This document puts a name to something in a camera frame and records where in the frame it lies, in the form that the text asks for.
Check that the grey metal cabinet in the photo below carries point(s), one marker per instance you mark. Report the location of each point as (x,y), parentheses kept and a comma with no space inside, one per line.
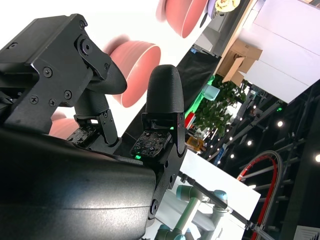
(220,35)

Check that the yellow device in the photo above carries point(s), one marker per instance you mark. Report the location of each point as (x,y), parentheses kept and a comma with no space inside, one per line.
(196,143)

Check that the red black hoop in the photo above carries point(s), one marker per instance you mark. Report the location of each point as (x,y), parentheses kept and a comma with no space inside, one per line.
(271,175)

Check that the light teal container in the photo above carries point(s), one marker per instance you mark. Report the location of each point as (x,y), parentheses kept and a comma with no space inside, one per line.
(211,92)

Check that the brown cardboard box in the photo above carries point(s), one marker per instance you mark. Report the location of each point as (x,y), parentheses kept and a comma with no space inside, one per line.
(237,62)

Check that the round ceiling spotlight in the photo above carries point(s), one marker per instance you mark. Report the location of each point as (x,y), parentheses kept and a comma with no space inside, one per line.
(249,142)
(232,156)
(318,158)
(280,123)

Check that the red white can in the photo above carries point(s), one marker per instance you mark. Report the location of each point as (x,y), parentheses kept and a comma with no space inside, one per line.
(190,119)

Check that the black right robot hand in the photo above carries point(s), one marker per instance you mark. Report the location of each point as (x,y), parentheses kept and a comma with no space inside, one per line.
(62,187)

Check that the pink ribbed plastic bowl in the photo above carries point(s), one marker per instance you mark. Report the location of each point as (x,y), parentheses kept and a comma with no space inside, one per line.
(185,15)
(140,75)
(62,127)

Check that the green table cloth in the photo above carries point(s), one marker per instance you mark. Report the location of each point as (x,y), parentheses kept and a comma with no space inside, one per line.
(198,101)

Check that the white vent grille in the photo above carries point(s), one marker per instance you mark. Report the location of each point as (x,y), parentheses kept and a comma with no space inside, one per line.
(308,233)

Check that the green leafy plant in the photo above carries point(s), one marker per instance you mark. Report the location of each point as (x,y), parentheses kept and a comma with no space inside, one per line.
(220,112)

